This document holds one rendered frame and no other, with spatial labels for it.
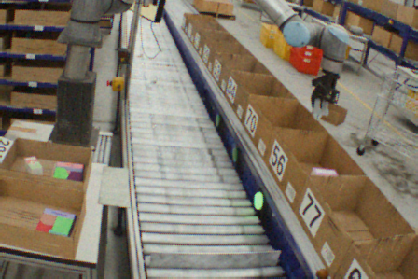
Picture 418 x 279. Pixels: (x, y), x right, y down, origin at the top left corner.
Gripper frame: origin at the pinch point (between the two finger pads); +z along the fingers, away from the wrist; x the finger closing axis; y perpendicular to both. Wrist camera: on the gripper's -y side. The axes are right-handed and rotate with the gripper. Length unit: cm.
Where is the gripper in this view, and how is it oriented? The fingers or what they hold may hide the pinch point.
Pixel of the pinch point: (316, 116)
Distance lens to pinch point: 170.4
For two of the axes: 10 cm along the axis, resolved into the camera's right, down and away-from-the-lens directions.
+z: -1.7, 9.1, 3.9
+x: 9.6, 0.6, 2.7
